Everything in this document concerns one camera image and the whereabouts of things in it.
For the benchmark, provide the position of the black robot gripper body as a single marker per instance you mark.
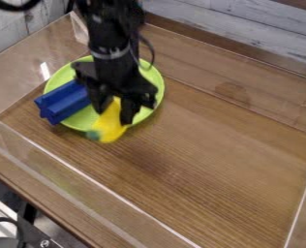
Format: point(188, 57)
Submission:
point(116, 69)

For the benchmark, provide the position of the green round plate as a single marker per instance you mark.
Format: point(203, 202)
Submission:
point(83, 119)

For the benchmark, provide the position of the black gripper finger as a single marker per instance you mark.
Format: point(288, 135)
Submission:
point(100, 95)
point(131, 103)

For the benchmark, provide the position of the black metal stand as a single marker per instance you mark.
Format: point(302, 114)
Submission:
point(34, 238)

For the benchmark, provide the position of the yellow toy banana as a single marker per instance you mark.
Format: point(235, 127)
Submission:
point(106, 129)

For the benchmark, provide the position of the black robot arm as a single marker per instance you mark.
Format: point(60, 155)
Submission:
point(114, 22)

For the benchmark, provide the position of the clear acrylic front wall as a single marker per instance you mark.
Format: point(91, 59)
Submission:
point(104, 220)

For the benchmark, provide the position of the blue plastic block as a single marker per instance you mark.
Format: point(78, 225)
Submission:
point(62, 102)

